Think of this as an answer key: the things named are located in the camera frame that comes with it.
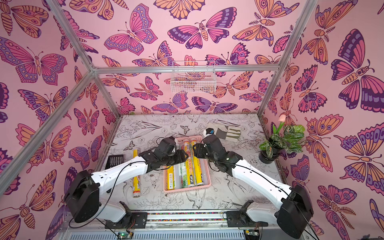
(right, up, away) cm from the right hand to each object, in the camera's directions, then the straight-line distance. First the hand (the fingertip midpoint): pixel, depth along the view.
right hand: (193, 148), depth 77 cm
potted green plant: (+46, +5, -3) cm, 47 cm away
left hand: (-3, -5, +5) cm, 8 cm away
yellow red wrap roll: (-13, -18, +8) cm, 23 cm away
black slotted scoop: (-51, -10, +17) cm, 54 cm away
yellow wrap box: (+3, -12, +6) cm, 14 cm away
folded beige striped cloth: (+24, +7, +30) cm, 39 cm away
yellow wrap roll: (-1, -16, +4) cm, 16 cm away
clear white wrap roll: (-5, -16, +7) cm, 18 cm away
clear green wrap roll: (-8, -18, +6) cm, 21 cm away
